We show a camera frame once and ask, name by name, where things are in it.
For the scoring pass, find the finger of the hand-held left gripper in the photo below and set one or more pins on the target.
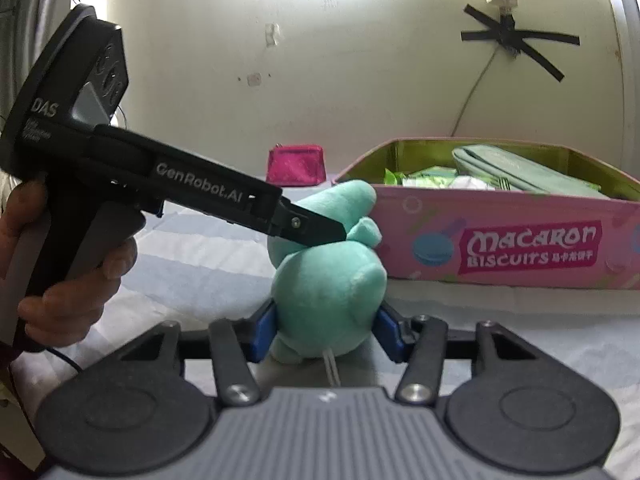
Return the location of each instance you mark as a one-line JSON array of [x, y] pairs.
[[310, 230]]

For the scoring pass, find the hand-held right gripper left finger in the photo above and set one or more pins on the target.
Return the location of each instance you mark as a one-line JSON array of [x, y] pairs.
[[262, 332]]

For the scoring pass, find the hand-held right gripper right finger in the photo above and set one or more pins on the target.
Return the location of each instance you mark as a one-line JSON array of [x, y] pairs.
[[387, 332]]

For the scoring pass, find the mint green plush toy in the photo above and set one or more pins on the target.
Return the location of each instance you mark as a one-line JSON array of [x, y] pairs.
[[325, 290]]

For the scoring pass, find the green wipes packet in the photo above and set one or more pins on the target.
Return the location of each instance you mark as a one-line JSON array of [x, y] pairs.
[[430, 177]]

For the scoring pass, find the pink biscuit tin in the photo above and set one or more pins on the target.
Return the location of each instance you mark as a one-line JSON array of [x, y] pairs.
[[500, 220]]

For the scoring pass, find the mint green zip pouch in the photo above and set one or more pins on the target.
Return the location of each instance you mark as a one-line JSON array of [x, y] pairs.
[[510, 167]]

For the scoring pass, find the person's left hand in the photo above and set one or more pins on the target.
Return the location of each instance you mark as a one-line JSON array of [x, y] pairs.
[[75, 310]]

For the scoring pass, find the magenta pouch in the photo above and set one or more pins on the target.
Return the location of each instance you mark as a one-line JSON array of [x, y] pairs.
[[295, 165]]

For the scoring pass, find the black tape cross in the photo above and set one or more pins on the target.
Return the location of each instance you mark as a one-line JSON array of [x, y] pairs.
[[505, 30]]

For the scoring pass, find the metal framed glass door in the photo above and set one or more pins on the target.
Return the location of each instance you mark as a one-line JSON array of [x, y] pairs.
[[625, 35]]

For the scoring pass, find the clear adhesive wall hook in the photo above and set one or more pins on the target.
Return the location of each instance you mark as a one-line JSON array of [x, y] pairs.
[[271, 34]]

